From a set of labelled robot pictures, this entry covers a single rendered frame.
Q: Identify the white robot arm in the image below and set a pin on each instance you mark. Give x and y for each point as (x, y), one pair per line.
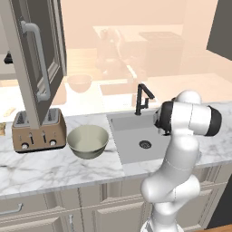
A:
(181, 157)

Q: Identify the black sink tap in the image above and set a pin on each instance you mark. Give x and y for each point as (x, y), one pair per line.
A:
(139, 99)

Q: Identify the grey sink basin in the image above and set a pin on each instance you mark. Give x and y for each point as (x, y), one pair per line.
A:
(133, 142)

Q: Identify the pale green bowl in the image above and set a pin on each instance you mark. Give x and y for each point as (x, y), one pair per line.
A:
(87, 142)

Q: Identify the dark grey cabinet door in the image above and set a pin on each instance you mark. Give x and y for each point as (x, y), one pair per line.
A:
(30, 99)

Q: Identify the beige base cabinet door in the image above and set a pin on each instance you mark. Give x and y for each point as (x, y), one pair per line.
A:
(36, 226)
(117, 217)
(205, 205)

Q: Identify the copper four-slot toaster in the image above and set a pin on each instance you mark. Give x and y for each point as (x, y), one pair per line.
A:
(39, 137)

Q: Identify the tan flat object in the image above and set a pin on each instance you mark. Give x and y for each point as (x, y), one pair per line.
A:
(9, 111)

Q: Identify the brown block object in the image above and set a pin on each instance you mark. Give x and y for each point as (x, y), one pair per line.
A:
(2, 129)

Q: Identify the beige drawer front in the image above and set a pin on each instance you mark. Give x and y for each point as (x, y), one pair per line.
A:
(33, 205)

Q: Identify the small black object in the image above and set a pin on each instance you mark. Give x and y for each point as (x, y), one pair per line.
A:
(8, 58)

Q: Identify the dark grey wall cabinet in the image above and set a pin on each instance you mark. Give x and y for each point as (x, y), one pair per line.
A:
(222, 27)

